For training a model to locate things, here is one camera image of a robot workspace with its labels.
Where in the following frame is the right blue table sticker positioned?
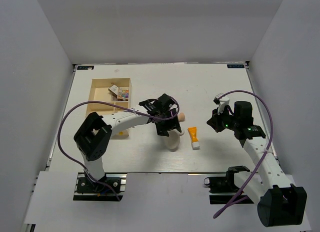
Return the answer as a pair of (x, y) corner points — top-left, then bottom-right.
(227, 64), (245, 69)

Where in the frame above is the gold eyeshadow palette white label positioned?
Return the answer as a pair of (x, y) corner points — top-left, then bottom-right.
(108, 84), (119, 98)

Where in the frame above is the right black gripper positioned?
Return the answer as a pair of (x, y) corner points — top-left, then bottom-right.
(207, 105), (239, 133)

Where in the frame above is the left blue table sticker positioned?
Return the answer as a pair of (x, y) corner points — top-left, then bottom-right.
(77, 65), (94, 70)

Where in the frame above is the blue table sticker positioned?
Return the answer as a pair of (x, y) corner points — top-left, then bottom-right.
(227, 64), (245, 69)
(77, 65), (94, 70)

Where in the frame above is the small colourful eyeshadow palette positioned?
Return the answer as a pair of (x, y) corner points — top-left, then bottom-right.
(117, 87), (130, 101)

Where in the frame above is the beige makeup sponge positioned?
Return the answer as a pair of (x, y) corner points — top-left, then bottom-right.
(177, 113), (186, 122)

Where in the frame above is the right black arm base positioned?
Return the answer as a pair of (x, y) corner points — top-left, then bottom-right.
(203, 176), (238, 205)

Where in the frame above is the round beige powder puff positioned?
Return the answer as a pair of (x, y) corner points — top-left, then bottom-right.
(163, 134), (181, 151)

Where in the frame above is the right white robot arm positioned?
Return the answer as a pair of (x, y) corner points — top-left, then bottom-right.
(207, 99), (307, 227)

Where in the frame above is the white bottle gold cap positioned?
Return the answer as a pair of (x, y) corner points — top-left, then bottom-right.
(178, 130), (185, 136)

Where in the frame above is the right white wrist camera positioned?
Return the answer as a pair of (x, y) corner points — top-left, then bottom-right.
(213, 93), (230, 115)

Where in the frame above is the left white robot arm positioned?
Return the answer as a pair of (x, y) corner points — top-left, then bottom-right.
(73, 94), (183, 192)

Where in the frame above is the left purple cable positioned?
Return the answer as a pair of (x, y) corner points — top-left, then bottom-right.
(57, 96), (180, 202)

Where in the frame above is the orange tube white cap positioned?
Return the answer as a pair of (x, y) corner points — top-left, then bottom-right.
(187, 127), (200, 150)

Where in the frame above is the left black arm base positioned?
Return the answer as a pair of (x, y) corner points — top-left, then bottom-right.
(73, 173), (127, 202)

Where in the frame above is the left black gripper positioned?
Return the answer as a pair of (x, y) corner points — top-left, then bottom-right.
(155, 108), (182, 137)

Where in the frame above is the wooden divided organizer box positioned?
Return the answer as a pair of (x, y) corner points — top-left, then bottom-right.
(84, 78), (133, 140)

